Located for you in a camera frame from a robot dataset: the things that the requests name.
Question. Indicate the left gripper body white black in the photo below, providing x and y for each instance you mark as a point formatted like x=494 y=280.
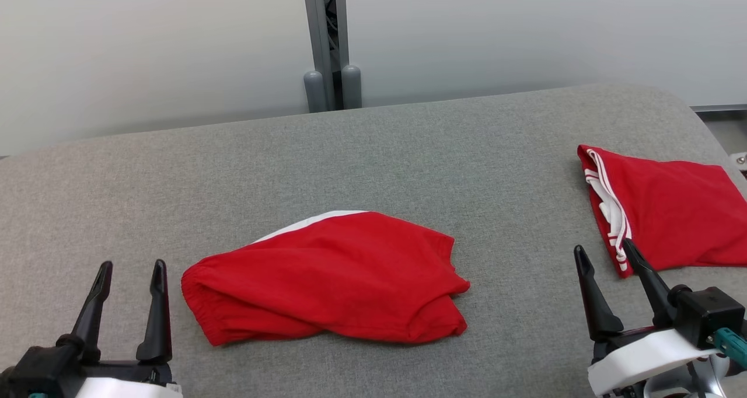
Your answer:
x=128 y=383

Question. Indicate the red jersey with white trim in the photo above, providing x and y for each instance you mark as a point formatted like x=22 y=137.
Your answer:
x=677 y=211

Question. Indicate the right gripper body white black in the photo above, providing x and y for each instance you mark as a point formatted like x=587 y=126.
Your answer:
x=642 y=360

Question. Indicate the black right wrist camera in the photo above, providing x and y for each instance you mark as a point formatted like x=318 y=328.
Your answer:
x=709 y=313

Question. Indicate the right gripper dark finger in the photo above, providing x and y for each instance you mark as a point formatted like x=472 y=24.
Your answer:
x=653 y=293
x=598 y=310

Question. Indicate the small white floor fixture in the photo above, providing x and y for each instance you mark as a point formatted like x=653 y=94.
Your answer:
x=740 y=161

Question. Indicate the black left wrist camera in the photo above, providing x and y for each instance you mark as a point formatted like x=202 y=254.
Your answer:
x=41 y=372

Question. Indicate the red shorts with white band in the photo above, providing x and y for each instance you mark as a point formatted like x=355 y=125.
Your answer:
x=338 y=275

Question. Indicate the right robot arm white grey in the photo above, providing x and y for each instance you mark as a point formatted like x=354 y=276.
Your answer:
x=688 y=383

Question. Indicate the grey metal post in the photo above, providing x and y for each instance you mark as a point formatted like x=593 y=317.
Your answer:
x=320 y=24

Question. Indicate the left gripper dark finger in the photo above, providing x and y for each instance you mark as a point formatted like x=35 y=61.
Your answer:
x=93 y=322
x=159 y=328

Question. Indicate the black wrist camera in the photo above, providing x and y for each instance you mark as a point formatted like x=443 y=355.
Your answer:
x=41 y=372
x=709 y=313

